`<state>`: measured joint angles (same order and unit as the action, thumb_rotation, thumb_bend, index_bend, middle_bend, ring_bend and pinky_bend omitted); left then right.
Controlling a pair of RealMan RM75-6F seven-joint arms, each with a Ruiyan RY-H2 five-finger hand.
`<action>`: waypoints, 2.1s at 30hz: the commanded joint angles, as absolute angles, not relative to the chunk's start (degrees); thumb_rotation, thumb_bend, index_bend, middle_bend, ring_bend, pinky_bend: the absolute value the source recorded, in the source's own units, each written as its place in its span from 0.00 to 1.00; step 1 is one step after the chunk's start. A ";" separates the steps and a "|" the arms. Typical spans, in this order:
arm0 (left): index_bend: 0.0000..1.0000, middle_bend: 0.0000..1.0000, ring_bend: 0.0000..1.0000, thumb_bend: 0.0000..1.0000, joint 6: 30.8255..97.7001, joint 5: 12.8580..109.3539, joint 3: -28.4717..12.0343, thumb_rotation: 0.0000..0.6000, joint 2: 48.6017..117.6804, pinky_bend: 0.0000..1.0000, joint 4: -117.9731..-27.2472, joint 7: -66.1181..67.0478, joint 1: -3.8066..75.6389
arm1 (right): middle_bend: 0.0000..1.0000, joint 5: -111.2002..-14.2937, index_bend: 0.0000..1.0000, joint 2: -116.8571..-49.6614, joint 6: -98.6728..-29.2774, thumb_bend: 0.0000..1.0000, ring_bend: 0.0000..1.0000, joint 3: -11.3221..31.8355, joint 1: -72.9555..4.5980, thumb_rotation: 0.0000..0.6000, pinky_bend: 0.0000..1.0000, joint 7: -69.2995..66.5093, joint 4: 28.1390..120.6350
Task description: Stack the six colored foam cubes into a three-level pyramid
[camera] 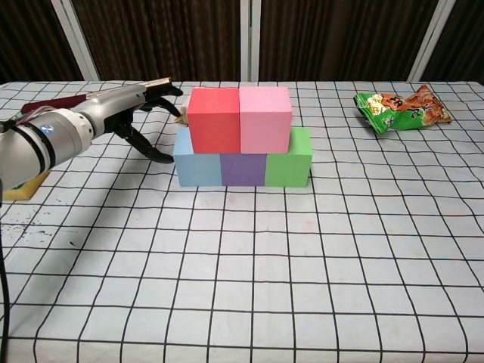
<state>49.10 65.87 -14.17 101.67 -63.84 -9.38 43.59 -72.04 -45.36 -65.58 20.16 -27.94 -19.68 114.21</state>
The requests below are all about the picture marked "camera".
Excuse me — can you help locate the green orange snack bag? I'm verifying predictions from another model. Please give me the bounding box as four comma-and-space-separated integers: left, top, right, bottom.
353, 84, 451, 136

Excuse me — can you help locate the purple foam cube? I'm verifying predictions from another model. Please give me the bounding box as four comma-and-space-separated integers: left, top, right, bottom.
219, 153, 268, 188

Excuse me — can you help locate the light blue foam cube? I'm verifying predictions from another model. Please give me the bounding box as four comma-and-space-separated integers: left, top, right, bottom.
172, 127, 223, 188

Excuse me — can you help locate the dark brown partition panel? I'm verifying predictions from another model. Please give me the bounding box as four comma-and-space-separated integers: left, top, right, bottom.
71, 0, 243, 82
421, 0, 484, 83
0, 0, 85, 83
258, 0, 439, 82

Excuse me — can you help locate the white biscuit package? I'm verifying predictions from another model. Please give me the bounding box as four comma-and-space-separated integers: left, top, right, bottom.
174, 96, 190, 125

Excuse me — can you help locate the pink foam cube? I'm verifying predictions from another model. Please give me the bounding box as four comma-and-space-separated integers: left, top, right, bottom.
238, 86, 293, 155

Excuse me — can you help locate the green foam cube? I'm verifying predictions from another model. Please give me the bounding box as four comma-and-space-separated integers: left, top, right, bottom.
264, 127, 313, 189

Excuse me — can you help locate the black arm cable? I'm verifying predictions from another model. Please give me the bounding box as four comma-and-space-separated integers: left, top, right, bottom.
0, 180, 11, 363

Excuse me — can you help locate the grey partition post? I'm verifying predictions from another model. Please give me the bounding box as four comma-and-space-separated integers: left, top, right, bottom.
52, 0, 102, 82
409, 0, 457, 82
240, 0, 261, 82

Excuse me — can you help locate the dark red folded fan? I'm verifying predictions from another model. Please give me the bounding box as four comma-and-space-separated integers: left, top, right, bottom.
20, 76, 171, 114

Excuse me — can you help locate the red foam cube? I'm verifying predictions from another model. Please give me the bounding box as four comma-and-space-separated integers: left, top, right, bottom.
187, 87, 242, 155

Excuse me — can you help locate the white checkered tablecloth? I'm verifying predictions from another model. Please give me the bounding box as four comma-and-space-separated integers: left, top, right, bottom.
0, 79, 484, 363

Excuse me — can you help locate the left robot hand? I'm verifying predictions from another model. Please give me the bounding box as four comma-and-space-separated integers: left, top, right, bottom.
77, 83, 185, 164

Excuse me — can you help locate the green yellow sponge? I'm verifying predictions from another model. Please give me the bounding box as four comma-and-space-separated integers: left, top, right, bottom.
2, 172, 50, 201

